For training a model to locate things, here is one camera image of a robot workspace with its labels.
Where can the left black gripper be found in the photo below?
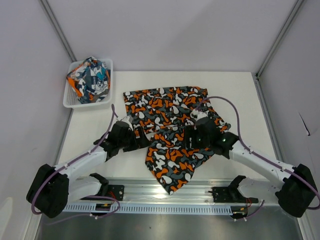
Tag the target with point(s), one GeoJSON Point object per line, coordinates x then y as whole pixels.
{"type": "Point", "coordinates": [136, 139]}

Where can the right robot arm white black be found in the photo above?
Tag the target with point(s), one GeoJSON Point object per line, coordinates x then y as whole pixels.
{"type": "Point", "coordinates": [293, 187]}

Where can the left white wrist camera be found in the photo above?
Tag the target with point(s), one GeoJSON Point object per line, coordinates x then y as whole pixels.
{"type": "Point", "coordinates": [126, 119]}

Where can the white slotted cable duct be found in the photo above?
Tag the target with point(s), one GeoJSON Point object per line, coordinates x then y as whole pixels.
{"type": "Point", "coordinates": [135, 208]}

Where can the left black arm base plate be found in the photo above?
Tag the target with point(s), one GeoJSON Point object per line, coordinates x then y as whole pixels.
{"type": "Point", "coordinates": [110, 192]}

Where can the blue orange patterned shorts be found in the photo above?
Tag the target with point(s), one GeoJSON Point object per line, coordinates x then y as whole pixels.
{"type": "Point", "coordinates": [90, 80]}

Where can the aluminium mounting rail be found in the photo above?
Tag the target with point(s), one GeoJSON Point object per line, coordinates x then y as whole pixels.
{"type": "Point", "coordinates": [196, 192]}

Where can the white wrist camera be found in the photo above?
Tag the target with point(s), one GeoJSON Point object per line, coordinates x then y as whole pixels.
{"type": "Point", "coordinates": [126, 119]}
{"type": "Point", "coordinates": [199, 116]}

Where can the orange black camo shorts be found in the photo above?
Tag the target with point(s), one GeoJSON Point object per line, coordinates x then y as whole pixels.
{"type": "Point", "coordinates": [165, 112]}

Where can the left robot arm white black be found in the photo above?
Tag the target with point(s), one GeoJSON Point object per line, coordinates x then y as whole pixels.
{"type": "Point", "coordinates": [54, 187]}

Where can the white plastic basket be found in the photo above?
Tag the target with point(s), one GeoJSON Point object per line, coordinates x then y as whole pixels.
{"type": "Point", "coordinates": [70, 99]}

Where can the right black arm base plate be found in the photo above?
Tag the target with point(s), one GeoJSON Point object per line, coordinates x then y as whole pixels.
{"type": "Point", "coordinates": [230, 193]}

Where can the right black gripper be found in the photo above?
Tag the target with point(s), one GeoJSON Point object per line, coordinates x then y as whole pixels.
{"type": "Point", "coordinates": [189, 137]}

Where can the aluminium frame post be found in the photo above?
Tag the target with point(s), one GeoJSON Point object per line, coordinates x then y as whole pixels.
{"type": "Point", "coordinates": [288, 23]}
{"type": "Point", "coordinates": [45, 4]}

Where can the left aluminium frame post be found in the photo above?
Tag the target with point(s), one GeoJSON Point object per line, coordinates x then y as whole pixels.
{"type": "Point", "coordinates": [45, 4]}

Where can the right aluminium frame post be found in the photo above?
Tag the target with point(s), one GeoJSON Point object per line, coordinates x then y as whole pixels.
{"type": "Point", "coordinates": [288, 23]}

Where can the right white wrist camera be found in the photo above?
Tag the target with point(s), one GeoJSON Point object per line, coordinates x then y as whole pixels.
{"type": "Point", "coordinates": [199, 116]}

